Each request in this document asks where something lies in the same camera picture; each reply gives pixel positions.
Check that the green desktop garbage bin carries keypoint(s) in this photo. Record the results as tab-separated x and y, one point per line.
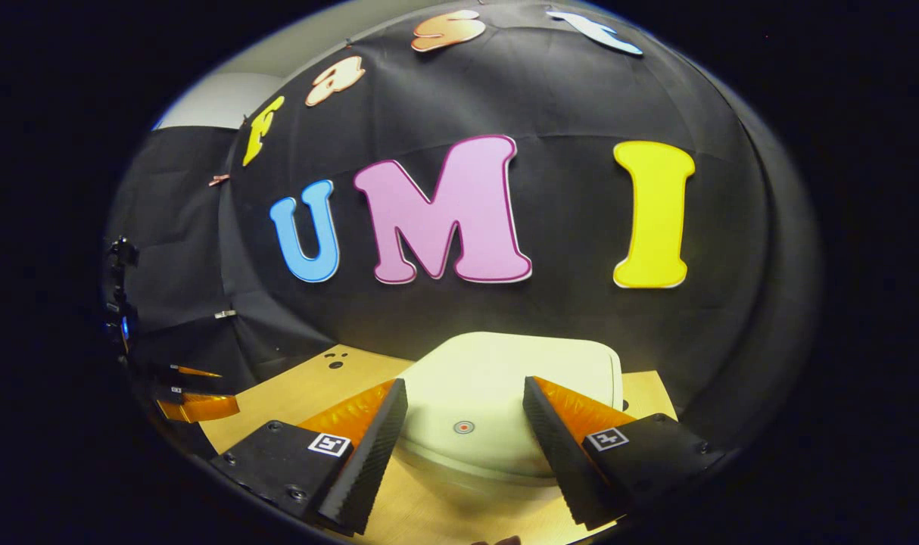
490	378

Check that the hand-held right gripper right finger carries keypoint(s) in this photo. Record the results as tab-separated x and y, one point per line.
558	454

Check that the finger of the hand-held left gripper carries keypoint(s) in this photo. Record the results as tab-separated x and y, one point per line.
194	372
202	407

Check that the black backdrop cloth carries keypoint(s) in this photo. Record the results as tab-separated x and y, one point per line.
565	98

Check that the wooden desktop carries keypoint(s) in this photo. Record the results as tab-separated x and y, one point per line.
300	386

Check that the small copper clip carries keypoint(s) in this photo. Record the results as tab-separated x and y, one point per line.
219	179

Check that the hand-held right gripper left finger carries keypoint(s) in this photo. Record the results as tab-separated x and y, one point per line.
372	454

